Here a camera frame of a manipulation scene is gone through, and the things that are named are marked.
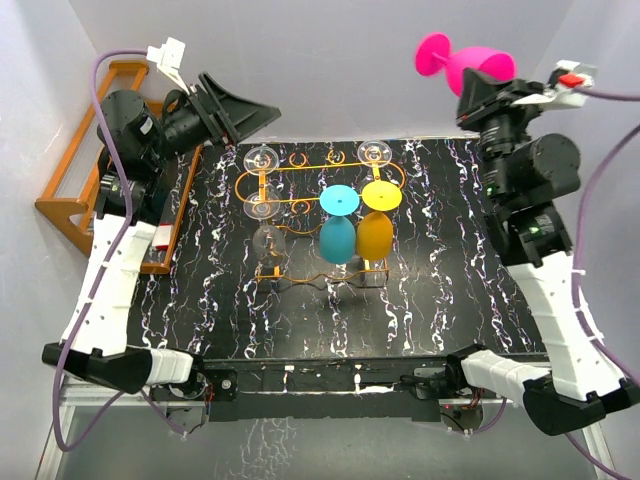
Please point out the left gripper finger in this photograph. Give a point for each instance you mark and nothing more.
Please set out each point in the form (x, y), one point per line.
(246, 127)
(229, 108)

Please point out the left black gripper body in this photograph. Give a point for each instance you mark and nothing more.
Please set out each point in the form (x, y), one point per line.
(190, 127)

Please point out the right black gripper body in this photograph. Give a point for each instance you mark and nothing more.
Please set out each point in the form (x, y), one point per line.
(500, 125)

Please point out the clear wine glass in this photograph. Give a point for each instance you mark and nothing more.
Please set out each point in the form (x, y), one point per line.
(268, 241)
(261, 161)
(374, 154)

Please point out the magenta plastic wine glass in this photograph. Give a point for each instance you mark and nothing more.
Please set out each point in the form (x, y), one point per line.
(435, 53)

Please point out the blue plastic wine glass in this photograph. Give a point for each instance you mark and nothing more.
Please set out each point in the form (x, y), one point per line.
(337, 235)

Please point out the yellow plastic wine glass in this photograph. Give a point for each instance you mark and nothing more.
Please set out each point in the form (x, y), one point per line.
(375, 232)

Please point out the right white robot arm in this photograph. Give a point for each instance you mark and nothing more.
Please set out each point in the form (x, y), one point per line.
(522, 178)

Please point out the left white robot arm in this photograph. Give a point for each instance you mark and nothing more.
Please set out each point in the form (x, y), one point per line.
(137, 171)

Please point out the orange wooden shelf rack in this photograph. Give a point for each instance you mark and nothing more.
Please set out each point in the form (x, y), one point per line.
(70, 195)

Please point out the small white red box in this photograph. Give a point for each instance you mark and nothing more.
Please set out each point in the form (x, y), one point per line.
(162, 237)

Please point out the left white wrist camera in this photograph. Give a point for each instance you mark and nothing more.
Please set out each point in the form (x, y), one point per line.
(168, 58)

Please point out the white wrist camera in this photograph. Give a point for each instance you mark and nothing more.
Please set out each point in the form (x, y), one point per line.
(168, 58)
(562, 90)

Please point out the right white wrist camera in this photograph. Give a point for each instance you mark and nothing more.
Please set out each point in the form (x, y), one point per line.
(562, 90)

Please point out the black base rail with electronics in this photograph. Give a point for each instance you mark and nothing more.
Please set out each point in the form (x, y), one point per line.
(318, 388)

